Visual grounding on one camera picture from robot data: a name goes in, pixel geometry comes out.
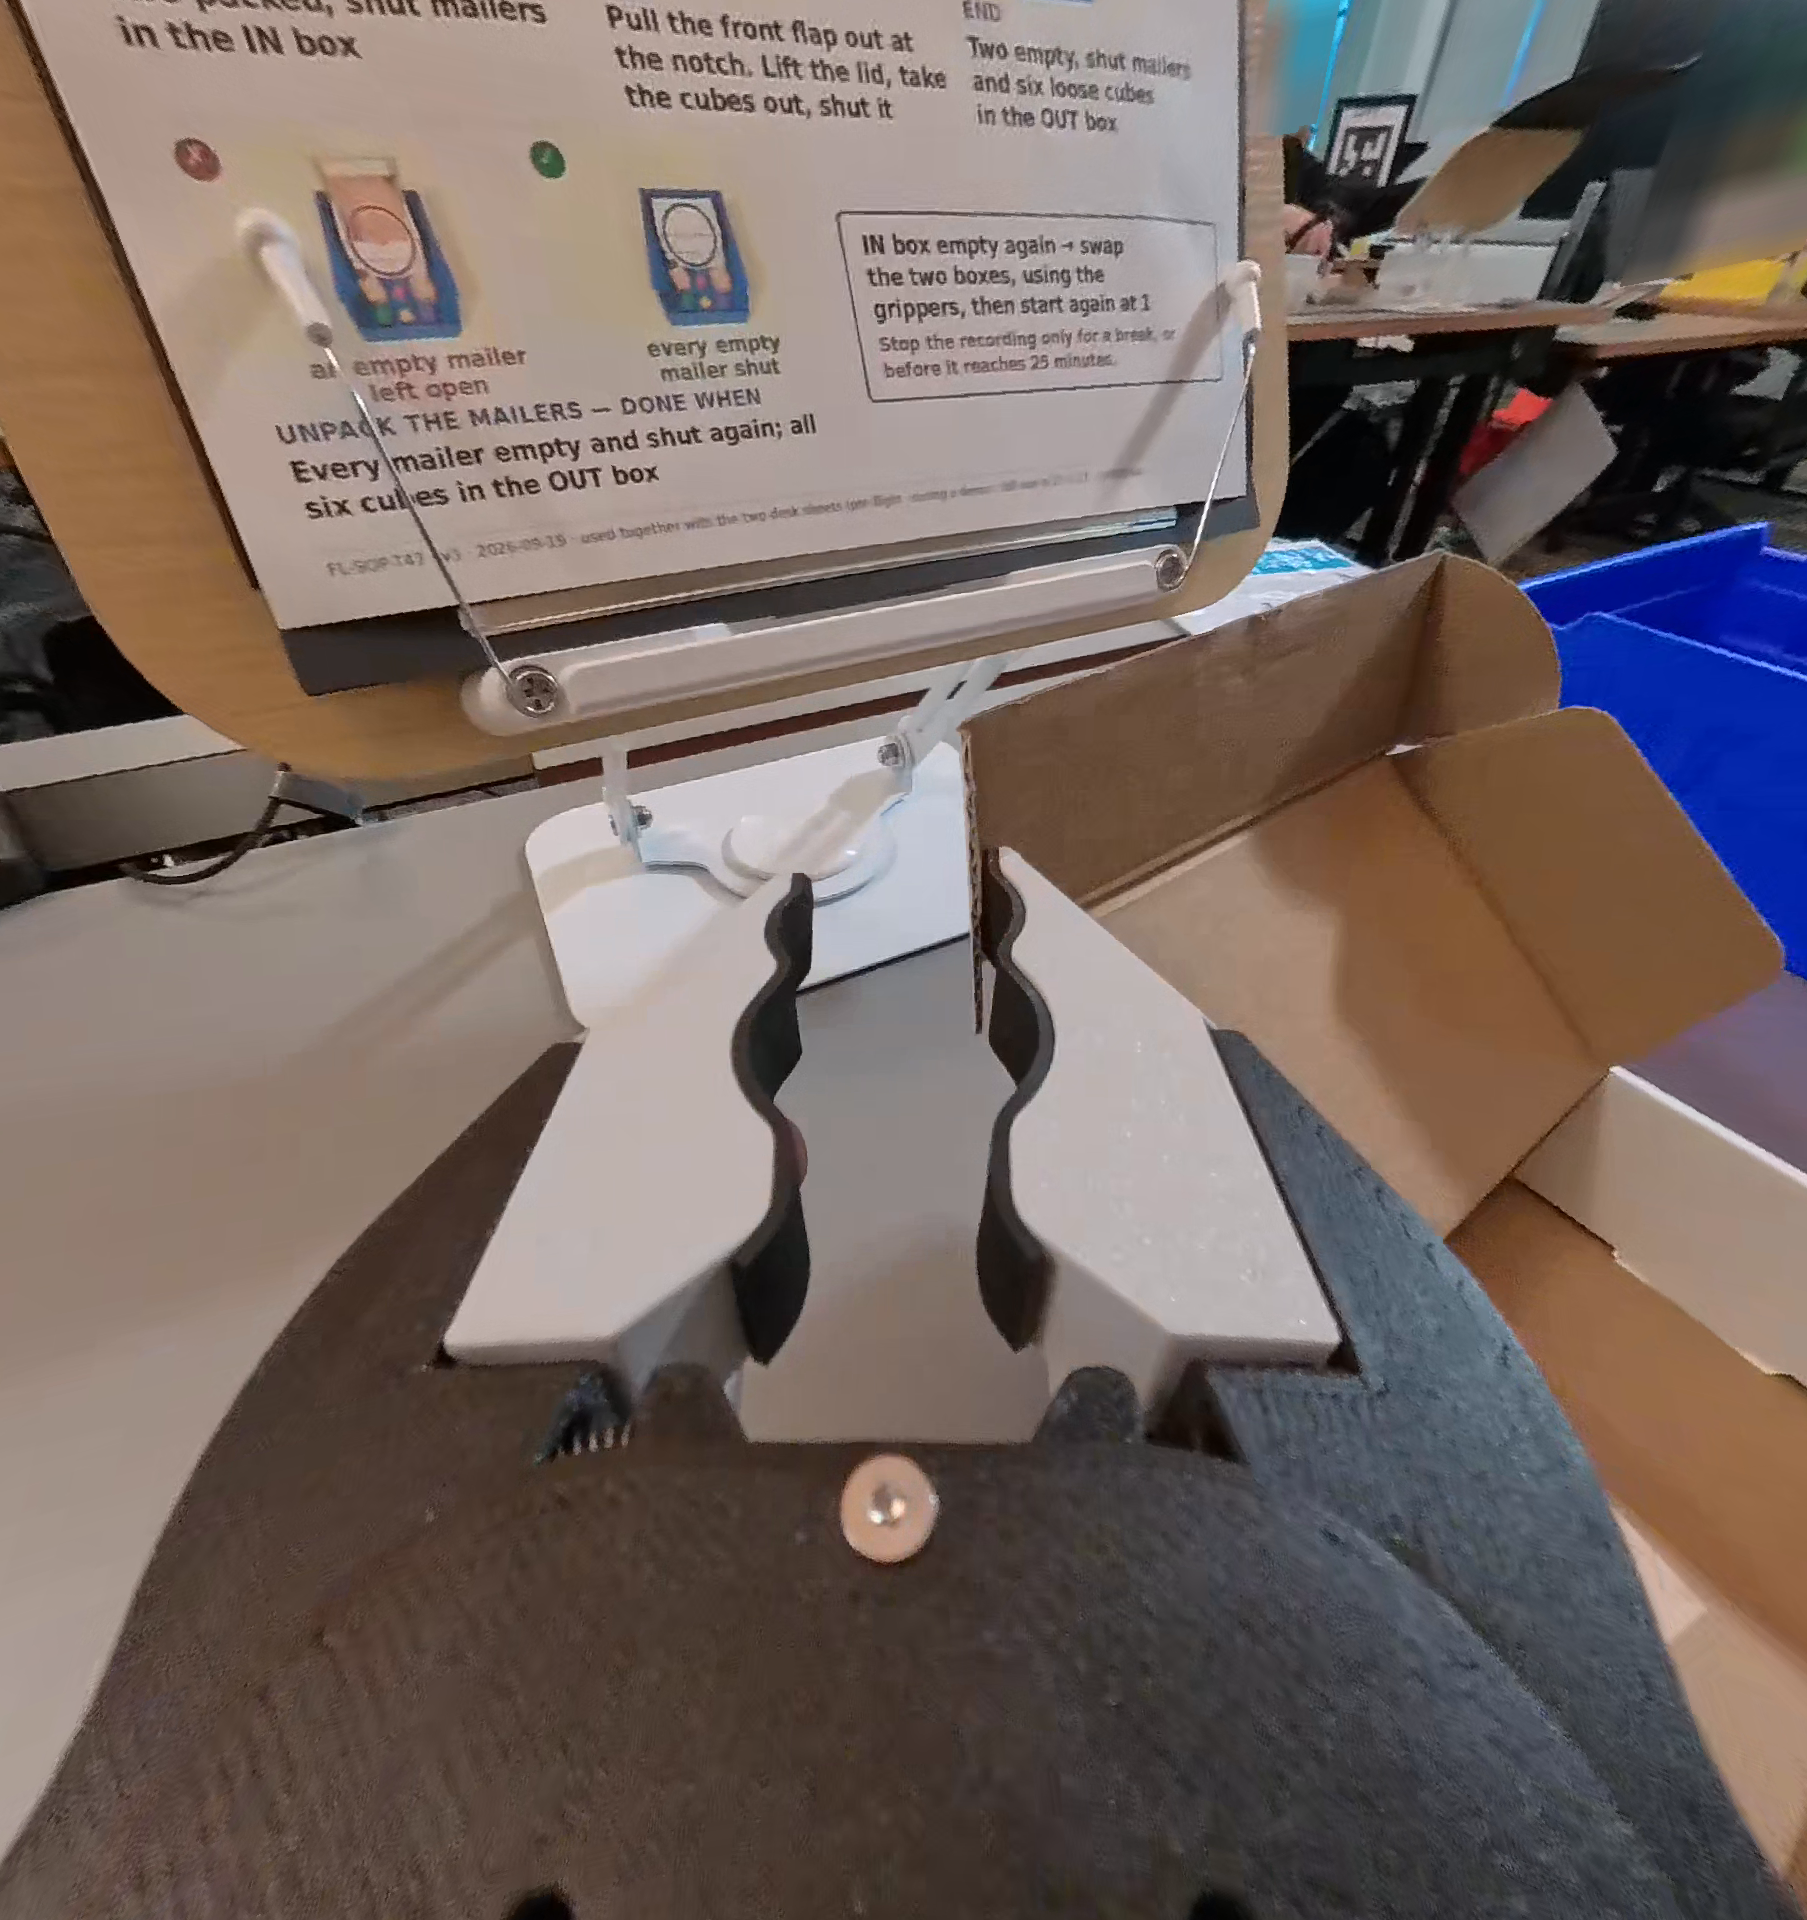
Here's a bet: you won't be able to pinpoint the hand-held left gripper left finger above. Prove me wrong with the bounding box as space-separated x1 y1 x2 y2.
442 873 814 1396

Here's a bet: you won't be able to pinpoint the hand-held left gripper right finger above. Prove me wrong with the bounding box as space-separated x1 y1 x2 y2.
976 850 1347 1420

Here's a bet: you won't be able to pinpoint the white cardboard mailer box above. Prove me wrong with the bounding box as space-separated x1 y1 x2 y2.
961 552 1807 1920

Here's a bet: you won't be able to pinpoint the blue plastic bin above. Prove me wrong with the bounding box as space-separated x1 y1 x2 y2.
1519 522 1807 1008

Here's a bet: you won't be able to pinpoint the grey desk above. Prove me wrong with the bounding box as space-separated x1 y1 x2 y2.
0 715 1807 1920

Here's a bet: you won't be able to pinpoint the blue white paper leaflet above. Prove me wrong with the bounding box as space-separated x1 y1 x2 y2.
1240 531 1377 622

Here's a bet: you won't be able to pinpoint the printed instruction sheet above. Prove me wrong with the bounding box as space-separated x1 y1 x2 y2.
10 0 1247 631

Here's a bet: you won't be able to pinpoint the upright cardboard piece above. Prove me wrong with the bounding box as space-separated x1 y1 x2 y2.
1449 387 1617 564

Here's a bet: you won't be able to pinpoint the background wooden table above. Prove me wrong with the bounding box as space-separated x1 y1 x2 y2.
1285 293 1807 361

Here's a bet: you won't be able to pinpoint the white document stand wooden board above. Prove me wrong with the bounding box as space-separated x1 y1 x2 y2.
0 0 1292 1036

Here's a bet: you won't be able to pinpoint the clear plastic containers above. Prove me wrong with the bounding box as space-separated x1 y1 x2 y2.
1376 224 1476 300

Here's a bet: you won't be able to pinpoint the black white marker sign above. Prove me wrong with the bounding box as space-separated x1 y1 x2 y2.
1325 97 1422 188

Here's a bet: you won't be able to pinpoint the open brown cardboard box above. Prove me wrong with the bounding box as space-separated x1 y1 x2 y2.
1391 118 1587 233

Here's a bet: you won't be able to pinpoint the black cable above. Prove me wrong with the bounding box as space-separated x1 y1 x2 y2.
123 765 299 889

